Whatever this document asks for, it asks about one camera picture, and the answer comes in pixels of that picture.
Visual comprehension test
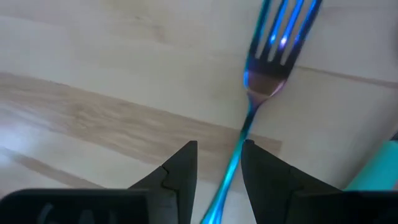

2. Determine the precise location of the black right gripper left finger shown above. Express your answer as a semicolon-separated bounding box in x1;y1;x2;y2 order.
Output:
127;140;198;224

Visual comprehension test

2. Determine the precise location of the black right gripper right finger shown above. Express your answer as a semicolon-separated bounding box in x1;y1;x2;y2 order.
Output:
241;139;341;224

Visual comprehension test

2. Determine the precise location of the iridescent blue metal fork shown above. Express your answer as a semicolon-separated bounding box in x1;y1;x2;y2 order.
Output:
200;0;323;224

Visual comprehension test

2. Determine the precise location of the teal-handled steel spoon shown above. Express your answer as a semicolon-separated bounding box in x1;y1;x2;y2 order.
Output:
343;139;398;192

